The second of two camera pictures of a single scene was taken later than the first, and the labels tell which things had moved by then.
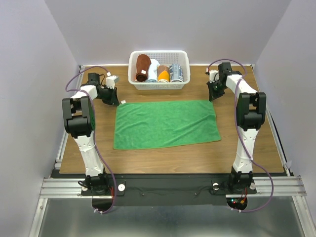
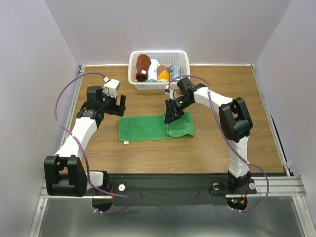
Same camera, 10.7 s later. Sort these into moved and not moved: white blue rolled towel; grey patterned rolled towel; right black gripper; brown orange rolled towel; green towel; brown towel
Moved: right black gripper; green towel
Not moved: white blue rolled towel; grey patterned rolled towel; brown towel; brown orange rolled towel
